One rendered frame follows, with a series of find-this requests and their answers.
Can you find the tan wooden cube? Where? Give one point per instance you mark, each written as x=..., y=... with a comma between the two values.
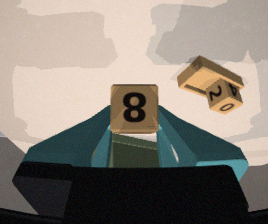
x=134, y=109
x=223, y=96

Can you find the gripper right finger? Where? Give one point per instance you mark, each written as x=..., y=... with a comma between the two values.
x=194, y=146

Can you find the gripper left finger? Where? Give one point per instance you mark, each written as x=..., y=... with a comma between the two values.
x=76, y=144

